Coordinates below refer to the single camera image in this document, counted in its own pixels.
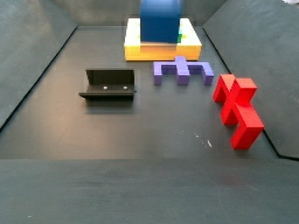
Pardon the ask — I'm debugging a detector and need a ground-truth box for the long blue wooden block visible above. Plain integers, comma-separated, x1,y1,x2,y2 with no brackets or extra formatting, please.
140,0,183,44

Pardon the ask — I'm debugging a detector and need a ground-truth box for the yellow wooden board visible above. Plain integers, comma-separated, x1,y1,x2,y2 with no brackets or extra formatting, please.
124,18,201,61

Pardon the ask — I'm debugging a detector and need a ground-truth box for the purple fork-shaped block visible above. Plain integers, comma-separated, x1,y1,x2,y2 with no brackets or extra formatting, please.
153,56,213,86

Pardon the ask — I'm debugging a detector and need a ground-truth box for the red X-shaped block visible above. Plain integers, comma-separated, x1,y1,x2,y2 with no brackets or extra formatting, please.
212,74,264,150

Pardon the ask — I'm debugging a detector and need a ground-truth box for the green wooden block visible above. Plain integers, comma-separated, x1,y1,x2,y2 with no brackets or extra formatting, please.
177,27,183,43

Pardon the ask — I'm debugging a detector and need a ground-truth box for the black metal bracket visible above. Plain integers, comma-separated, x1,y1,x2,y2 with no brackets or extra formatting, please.
78,68,136,99

